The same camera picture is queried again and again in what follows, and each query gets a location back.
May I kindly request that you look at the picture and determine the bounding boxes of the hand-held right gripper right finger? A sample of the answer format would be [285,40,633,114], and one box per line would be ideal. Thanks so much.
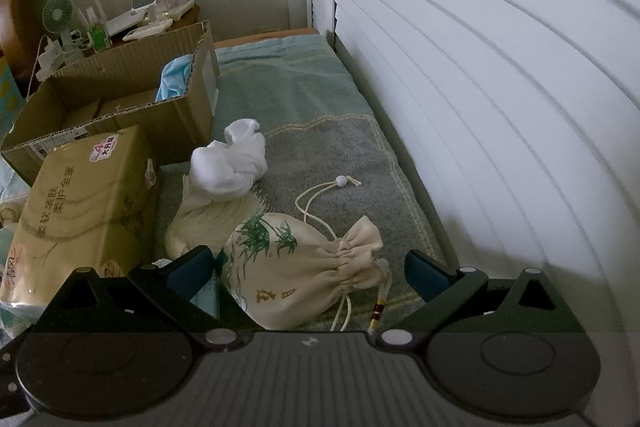
[375,249,587,353]

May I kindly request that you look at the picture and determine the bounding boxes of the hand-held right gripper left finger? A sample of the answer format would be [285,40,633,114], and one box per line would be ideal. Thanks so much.
[34,245,246,353]

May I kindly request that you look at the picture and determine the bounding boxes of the cream bamboo-print drawstring bag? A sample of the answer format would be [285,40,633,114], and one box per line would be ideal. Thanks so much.
[221,175,387,333]

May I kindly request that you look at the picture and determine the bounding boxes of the yellow-brown tissue pack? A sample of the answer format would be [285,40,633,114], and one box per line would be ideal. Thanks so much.
[0,125,162,308]

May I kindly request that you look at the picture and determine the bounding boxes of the brown cardboard box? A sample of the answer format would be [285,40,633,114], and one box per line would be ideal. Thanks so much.
[0,21,221,188]

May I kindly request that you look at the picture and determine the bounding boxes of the teal plastic packet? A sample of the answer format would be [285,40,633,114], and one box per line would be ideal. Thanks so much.
[192,251,251,314]

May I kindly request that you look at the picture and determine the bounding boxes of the cream tasselled cloth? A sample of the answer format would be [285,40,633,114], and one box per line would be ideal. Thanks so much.
[165,174,271,259]

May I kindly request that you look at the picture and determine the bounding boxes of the white cloth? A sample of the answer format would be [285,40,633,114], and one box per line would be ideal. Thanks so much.
[190,118,269,198]

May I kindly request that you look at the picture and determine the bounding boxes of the light blue face masks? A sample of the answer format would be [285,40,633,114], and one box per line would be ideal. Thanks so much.
[155,56,197,102]

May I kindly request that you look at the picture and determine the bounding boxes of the white louvered door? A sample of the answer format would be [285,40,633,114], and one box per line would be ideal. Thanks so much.
[304,0,640,338]

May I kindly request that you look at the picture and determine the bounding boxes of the green bottle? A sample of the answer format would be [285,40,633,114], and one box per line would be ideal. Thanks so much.
[87,23,112,54]

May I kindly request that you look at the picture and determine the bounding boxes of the wooden nightstand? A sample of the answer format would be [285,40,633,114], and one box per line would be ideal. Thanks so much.
[15,3,202,98]

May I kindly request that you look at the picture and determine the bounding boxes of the white power strip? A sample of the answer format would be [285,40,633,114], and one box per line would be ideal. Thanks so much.
[36,34,87,80]

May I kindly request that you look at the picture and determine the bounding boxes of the white router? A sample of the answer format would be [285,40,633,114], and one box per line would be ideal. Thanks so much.
[106,7,151,38]

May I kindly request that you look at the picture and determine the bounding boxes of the white tray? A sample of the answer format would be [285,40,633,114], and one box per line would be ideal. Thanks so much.
[159,0,196,20]

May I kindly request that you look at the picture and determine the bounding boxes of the small green desk fan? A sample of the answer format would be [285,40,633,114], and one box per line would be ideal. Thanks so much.
[42,0,77,48]

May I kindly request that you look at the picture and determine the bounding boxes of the beaded string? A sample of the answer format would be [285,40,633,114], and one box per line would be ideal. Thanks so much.
[367,257,395,334]

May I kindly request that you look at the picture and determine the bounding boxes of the wooden bed frame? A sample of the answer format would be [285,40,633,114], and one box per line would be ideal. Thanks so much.
[214,27,319,48]

